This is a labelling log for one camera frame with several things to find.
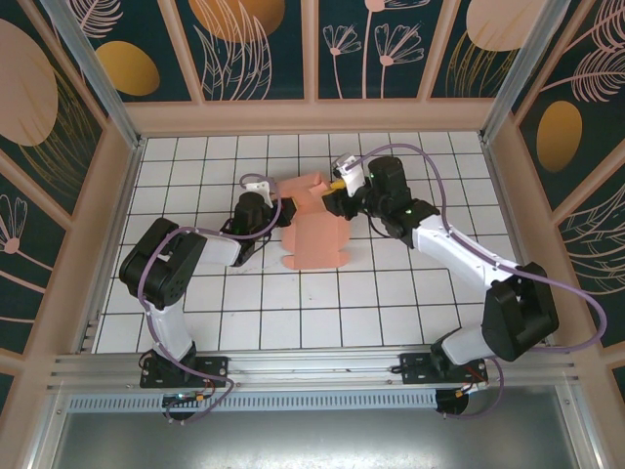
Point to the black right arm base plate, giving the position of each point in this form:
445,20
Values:
415,371

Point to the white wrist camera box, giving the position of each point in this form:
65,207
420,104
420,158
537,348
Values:
352,178
261,192

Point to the small green circuit board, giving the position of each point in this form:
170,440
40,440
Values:
188,398

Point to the aluminium mounting rail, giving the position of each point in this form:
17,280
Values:
312,366

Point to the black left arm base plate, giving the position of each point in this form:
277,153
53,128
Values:
215,371

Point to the aluminium corner post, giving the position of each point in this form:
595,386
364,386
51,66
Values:
516,73
108,93

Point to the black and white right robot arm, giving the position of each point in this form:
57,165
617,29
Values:
517,312

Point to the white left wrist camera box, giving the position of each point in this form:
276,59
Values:
261,192

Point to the pink paper box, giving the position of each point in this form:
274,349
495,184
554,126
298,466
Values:
315,239

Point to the aluminium side rail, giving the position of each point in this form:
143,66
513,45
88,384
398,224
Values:
93,334
498,181

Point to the small yellow connector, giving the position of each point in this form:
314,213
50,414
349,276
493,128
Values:
460,393

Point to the grey metal sheet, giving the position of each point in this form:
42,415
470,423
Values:
312,439

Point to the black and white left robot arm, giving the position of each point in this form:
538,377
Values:
161,264

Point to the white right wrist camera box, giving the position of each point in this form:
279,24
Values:
352,178

